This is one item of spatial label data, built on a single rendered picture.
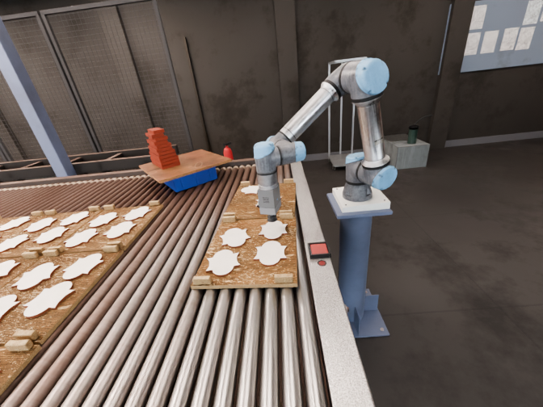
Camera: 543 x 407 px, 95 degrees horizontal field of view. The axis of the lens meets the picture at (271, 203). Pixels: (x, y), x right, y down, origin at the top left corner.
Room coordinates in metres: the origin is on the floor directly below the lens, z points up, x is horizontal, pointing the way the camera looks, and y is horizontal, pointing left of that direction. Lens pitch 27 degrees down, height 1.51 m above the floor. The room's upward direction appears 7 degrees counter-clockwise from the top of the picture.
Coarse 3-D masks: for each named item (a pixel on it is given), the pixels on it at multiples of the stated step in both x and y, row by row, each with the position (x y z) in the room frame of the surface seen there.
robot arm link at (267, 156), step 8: (256, 144) 0.89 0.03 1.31; (264, 144) 0.87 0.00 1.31; (272, 144) 0.88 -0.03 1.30; (256, 152) 0.87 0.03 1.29; (264, 152) 0.85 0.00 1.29; (272, 152) 0.87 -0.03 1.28; (256, 160) 0.87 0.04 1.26; (264, 160) 0.85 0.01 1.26; (272, 160) 0.86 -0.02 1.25; (256, 168) 0.88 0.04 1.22; (264, 168) 0.85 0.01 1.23; (272, 168) 0.86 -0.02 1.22
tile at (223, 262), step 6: (222, 252) 0.77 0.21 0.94; (228, 252) 0.76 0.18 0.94; (210, 258) 0.74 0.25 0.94; (216, 258) 0.73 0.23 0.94; (222, 258) 0.73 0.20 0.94; (228, 258) 0.73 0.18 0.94; (234, 258) 0.72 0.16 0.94; (210, 264) 0.71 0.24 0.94; (216, 264) 0.70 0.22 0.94; (222, 264) 0.70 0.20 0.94; (228, 264) 0.69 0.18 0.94; (234, 264) 0.69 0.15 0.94; (210, 270) 0.68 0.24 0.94; (216, 270) 0.67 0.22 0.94; (222, 270) 0.67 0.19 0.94; (228, 270) 0.67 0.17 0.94
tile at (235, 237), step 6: (234, 228) 0.93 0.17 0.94; (228, 234) 0.89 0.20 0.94; (234, 234) 0.88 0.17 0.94; (240, 234) 0.88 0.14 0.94; (228, 240) 0.85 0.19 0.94; (234, 240) 0.84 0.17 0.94; (240, 240) 0.84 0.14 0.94; (222, 246) 0.82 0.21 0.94; (234, 246) 0.80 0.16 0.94; (240, 246) 0.80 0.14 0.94
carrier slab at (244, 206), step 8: (280, 184) 1.38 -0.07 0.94; (288, 184) 1.37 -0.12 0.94; (240, 192) 1.33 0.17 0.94; (280, 192) 1.27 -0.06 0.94; (288, 192) 1.26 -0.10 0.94; (232, 200) 1.24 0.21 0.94; (240, 200) 1.23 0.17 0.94; (248, 200) 1.21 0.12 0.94; (288, 200) 1.16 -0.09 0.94; (232, 208) 1.14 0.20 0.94; (240, 208) 1.13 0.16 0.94; (248, 208) 1.12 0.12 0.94; (256, 208) 1.11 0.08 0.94; (280, 208) 1.08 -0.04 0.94; (288, 208) 1.07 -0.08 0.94; (240, 216) 1.04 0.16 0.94; (248, 216) 1.04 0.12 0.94; (256, 216) 1.03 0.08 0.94; (264, 216) 1.02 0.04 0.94
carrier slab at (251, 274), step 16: (224, 224) 0.99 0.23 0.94; (240, 224) 0.97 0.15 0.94; (256, 224) 0.95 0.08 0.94; (288, 224) 0.92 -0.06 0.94; (256, 240) 0.83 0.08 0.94; (272, 240) 0.82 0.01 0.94; (288, 240) 0.81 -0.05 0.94; (208, 256) 0.77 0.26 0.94; (240, 256) 0.74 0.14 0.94; (288, 256) 0.71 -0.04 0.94; (208, 272) 0.67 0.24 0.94; (240, 272) 0.66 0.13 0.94; (256, 272) 0.65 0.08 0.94; (272, 272) 0.64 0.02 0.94; (288, 272) 0.63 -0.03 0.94; (192, 288) 0.62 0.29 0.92; (208, 288) 0.61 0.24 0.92
